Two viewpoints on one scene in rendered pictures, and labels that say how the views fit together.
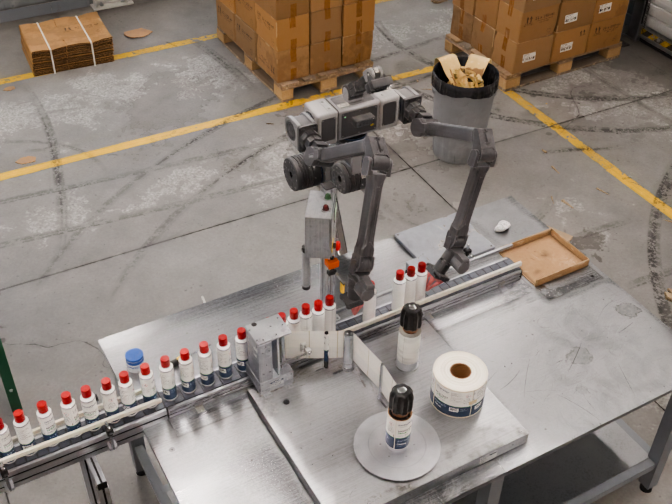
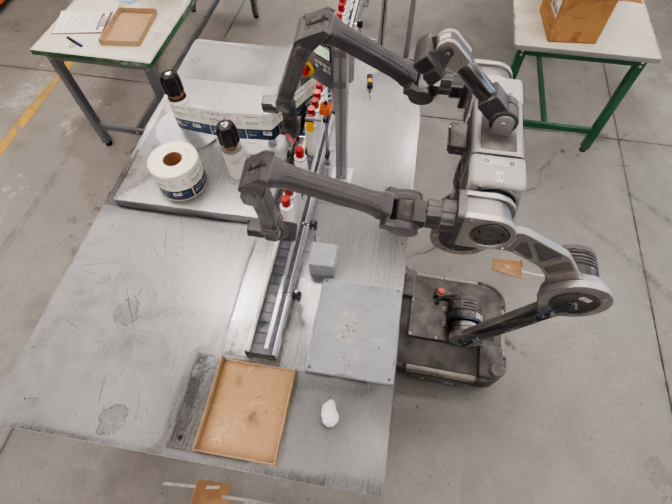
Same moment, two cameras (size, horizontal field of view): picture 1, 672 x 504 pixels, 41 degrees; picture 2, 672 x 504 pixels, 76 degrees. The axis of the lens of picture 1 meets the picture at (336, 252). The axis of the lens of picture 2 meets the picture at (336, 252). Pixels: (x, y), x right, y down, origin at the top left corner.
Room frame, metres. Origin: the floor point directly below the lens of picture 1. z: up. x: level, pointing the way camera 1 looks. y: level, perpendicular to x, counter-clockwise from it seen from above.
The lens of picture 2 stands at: (3.53, -0.96, 2.30)
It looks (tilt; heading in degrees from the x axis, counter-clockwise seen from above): 59 degrees down; 131
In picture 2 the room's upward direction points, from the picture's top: 2 degrees counter-clockwise
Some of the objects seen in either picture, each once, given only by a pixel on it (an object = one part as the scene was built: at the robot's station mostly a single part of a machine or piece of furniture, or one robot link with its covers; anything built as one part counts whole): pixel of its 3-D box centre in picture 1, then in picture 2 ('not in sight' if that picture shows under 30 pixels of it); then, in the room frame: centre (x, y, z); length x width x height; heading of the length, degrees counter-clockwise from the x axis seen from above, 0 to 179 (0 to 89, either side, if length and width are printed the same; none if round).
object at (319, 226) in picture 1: (320, 224); (327, 53); (2.63, 0.06, 1.38); 0.17 x 0.10 x 0.19; 175
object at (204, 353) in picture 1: (205, 363); not in sight; (2.29, 0.47, 0.98); 0.05 x 0.05 x 0.20
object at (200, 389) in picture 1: (353, 328); (307, 174); (2.61, -0.08, 0.86); 1.65 x 0.08 x 0.04; 120
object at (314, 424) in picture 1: (385, 415); (219, 143); (2.16, -0.19, 0.86); 0.80 x 0.67 x 0.05; 120
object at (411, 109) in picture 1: (415, 112); (442, 215); (3.33, -0.33, 1.45); 0.09 x 0.08 x 0.12; 119
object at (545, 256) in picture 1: (543, 256); (247, 407); (3.11, -0.94, 0.85); 0.30 x 0.26 x 0.04; 120
